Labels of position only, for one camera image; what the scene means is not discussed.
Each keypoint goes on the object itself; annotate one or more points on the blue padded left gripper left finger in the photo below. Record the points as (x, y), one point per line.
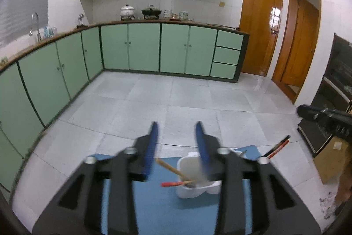
(100, 190)

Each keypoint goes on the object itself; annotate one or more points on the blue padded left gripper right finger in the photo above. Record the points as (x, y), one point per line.
(254, 197)

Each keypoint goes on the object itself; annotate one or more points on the red-handled bamboo chopstick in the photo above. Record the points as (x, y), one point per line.
(175, 184)
(172, 169)
(279, 149)

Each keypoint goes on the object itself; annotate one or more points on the silver metal spoon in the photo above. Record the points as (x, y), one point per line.
(241, 154)

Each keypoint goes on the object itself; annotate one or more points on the green lower kitchen cabinets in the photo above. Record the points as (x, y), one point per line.
(38, 84)

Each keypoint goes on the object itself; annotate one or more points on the black glass cabinet appliance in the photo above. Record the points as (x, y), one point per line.
(334, 92)

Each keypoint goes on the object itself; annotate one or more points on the brown cardboard box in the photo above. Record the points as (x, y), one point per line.
(331, 159)

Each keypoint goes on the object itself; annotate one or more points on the patterned floor rag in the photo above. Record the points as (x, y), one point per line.
(329, 204)

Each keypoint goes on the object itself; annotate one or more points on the blue tablecloth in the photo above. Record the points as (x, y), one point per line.
(160, 211)

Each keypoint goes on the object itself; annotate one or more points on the wooden open door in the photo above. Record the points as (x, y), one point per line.
(298, 46)

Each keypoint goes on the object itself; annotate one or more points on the white twin utensil holder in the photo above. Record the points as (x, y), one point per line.
(191, 166)

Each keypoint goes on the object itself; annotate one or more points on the wooden closed door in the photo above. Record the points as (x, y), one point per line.
(261, 20)

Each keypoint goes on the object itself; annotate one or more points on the chrome sink faucet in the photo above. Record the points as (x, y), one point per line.
(35, 27)

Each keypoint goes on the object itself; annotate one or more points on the white cooking pot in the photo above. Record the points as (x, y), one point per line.
(127, 12)

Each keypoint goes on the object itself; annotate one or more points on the black wok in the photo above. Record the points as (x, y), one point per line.
(151, 13)

